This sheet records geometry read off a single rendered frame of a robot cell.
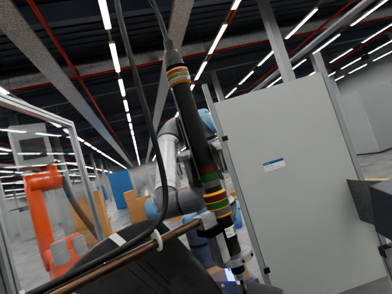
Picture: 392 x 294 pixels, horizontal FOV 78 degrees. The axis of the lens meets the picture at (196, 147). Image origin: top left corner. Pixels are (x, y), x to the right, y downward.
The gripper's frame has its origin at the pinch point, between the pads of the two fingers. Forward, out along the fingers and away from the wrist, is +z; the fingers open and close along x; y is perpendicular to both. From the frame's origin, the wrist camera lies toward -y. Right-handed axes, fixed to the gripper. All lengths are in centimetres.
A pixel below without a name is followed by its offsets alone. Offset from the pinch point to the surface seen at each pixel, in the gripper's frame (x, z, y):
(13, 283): 70, -46, 22
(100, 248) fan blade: 22.3, -3.3, 11.8
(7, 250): 70, -47, 12
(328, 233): -106, -182, 99
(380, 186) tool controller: -59, -39, 29
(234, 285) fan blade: 0.1, -25.2, 36.5
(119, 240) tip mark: 19.6, -5.7, 11.9
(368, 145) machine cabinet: -631, -771, 117
